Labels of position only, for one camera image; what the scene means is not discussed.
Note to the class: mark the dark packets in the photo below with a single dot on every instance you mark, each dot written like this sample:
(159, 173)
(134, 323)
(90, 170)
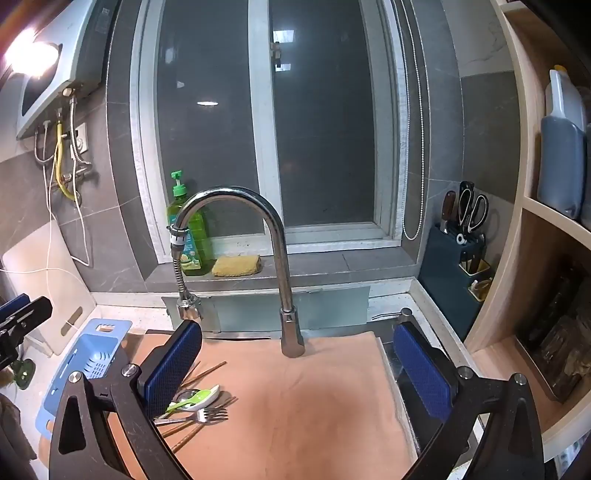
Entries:
(561, 341)

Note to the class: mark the brown wooden chopstick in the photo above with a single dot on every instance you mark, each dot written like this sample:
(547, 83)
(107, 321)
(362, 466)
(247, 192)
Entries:
(187, 438)
(217, 406)
(196, 367)
(210, 371)

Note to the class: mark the chrome faucet head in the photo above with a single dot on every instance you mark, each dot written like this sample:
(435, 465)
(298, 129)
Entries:
(178, 267)

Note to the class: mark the window with white frame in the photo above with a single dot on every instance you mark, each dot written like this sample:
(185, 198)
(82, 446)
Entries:
(318, 138)

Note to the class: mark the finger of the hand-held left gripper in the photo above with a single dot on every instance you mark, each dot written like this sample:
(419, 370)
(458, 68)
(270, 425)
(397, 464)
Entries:
(14, 305)
(27, 318)

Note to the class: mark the yellow sponge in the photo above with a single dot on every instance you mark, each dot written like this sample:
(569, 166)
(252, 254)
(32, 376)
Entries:
(238, 266)

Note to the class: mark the wooden shelf unit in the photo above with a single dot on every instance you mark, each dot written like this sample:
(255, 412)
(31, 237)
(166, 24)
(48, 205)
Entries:
(512, 258)

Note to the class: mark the steel fork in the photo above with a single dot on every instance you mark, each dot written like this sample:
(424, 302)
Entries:
(210, 419)
(207, 412)

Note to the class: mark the white cutting board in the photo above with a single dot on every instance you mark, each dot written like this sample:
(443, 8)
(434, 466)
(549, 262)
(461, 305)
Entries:
(41, 258)

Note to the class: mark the grey water heater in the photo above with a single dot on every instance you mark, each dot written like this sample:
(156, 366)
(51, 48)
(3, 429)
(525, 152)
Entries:
(78, 46)

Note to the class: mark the chrome gooseneck faucet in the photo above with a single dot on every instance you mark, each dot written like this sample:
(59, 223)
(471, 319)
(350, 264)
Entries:
(281, 258)

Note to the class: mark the white ceramic spoon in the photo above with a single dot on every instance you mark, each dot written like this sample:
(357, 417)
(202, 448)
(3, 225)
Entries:
(196, 405)

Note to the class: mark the blue plastic basket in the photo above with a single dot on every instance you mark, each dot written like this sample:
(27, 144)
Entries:
(78, 355)

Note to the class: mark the dark cloth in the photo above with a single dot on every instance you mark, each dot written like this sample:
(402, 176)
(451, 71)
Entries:
(14, 434)

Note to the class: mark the black kitchen scissors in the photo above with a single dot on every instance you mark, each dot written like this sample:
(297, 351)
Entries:
(471, 207)

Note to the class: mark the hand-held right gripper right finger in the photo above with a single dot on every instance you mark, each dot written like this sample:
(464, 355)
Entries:
(422, 369)

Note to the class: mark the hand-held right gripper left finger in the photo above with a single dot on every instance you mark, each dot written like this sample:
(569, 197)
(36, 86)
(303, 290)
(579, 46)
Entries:
(171, 364)

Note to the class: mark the dark liquid plastic jug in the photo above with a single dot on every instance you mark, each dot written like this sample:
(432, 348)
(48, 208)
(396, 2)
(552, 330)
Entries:
(561, 161)

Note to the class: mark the green plastic spoon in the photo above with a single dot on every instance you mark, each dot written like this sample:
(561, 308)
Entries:
(198, 396)

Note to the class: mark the dark green object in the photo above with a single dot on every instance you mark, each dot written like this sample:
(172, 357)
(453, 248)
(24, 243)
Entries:
(23, 374)

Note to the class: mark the orange mat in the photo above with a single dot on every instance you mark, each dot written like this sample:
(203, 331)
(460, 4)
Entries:
(295, 406)

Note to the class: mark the green dish soap bottle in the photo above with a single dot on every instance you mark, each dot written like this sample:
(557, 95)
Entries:
(189, 230)

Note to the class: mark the dark teal knife block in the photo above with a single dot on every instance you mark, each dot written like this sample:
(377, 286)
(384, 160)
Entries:
(443, 272)

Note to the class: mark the white wall socket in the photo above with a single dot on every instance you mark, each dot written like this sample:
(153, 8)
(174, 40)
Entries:
(82, 137)

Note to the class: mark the steel spoon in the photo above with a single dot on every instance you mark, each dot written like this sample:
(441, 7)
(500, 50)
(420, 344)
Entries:
(183, 396)

